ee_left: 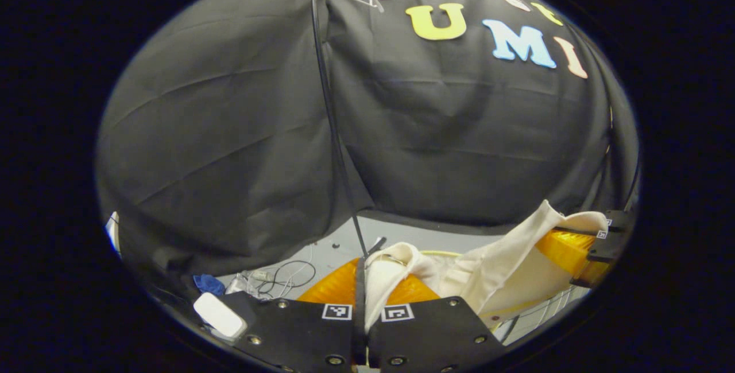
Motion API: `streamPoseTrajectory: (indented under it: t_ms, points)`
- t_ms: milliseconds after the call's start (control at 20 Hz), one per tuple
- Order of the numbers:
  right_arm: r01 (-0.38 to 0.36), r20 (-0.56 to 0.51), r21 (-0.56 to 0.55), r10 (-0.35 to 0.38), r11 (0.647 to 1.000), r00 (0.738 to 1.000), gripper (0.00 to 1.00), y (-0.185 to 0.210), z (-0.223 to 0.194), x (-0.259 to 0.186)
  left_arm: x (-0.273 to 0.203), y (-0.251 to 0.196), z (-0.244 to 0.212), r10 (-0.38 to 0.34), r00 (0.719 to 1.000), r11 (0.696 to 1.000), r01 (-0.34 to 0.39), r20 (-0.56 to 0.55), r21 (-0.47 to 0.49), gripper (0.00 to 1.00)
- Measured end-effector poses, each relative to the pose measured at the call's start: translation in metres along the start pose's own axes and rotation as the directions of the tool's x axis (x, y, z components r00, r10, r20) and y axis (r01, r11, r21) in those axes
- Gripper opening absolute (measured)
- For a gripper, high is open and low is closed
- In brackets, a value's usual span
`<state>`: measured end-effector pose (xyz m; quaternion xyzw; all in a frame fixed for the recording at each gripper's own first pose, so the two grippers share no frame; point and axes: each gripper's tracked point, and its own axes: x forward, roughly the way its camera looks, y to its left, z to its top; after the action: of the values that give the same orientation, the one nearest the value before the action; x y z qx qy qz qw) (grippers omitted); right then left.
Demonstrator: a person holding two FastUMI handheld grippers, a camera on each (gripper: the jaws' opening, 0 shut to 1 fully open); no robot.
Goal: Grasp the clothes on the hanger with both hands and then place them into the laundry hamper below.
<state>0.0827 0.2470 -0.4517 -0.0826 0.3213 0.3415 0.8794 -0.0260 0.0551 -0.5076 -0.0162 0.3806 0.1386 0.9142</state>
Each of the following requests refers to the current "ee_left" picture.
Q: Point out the white flat device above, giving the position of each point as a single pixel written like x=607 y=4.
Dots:
x=218 y=314

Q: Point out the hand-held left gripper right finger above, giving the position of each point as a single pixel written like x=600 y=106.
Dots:
x=430 y=335

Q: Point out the cream shirt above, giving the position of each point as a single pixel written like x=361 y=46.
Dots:
x=494 y=269

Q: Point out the white charger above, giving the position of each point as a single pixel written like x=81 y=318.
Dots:
x=261 y=275

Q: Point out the blue cloth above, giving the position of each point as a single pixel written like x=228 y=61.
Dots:
x=209 y=284

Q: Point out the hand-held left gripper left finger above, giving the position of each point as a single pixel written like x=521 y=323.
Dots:
x=360 y=298

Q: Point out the black clothes rack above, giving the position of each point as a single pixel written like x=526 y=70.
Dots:
x=333 y=120

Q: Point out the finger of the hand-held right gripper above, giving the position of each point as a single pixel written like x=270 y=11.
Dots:
x=591 y=274
x=574 y=244

